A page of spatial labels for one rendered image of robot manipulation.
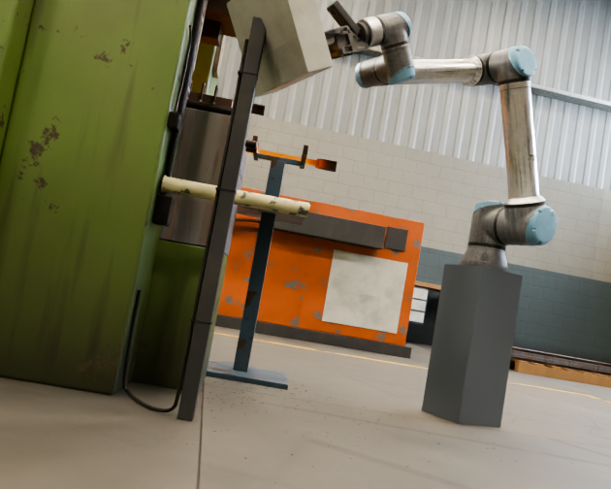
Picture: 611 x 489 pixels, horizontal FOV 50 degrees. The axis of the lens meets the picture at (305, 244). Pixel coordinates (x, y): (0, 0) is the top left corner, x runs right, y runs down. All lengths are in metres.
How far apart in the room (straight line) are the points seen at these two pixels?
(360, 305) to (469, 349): 3.46
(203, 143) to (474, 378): 1.33
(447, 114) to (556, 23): 2.47
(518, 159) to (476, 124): 8.46
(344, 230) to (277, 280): 0.74
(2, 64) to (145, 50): 0.39
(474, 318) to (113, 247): 1.37
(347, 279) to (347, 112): 4.91
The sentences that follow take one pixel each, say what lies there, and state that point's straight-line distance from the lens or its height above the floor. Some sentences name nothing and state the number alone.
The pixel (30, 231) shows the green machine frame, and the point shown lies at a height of 0.41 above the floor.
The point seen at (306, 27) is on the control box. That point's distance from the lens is 1.74.
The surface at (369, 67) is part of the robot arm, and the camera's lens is 2.27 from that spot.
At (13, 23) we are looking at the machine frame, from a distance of 2.04.
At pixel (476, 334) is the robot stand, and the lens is 2.59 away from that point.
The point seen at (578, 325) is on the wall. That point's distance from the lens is 11.52.
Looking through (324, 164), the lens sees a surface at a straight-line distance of 2.96.
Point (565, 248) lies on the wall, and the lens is 11.41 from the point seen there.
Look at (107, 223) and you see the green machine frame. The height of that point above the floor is 0.47.
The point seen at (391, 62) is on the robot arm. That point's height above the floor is 1.15.
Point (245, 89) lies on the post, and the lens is 1.80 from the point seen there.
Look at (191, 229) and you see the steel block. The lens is 2.18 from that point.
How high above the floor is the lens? 0.35
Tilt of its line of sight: 5 degrees up
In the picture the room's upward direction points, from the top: 10 degrees clockwise
